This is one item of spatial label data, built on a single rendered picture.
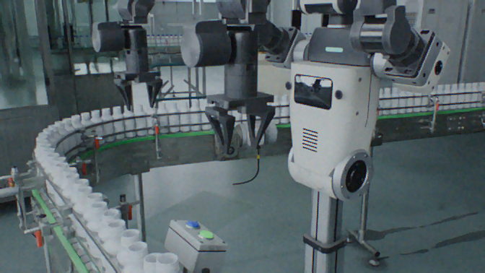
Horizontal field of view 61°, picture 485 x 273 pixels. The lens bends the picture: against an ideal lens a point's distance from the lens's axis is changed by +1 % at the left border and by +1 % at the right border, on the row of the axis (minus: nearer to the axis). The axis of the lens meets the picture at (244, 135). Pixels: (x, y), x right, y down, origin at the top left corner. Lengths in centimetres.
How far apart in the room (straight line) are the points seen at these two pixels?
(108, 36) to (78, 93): 479
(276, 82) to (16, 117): 269
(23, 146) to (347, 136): 309
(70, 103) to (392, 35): 518
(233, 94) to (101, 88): 525
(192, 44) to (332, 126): 58
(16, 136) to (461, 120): 338
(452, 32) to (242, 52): 627
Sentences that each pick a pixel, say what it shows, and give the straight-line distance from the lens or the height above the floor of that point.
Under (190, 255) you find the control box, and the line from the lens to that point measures 94.
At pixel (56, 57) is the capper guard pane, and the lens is 573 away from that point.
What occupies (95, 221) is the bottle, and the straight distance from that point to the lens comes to 104.
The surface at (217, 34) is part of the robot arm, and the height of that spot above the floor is 156.
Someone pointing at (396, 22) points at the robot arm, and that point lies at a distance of 92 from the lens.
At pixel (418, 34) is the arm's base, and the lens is 105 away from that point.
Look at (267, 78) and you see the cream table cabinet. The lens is 476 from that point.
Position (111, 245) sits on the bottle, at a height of 113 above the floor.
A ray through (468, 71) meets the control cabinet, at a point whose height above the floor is 83.
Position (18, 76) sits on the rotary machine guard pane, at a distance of 374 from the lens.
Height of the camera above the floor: 158
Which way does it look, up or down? 16 degrees down
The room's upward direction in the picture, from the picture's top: straight up
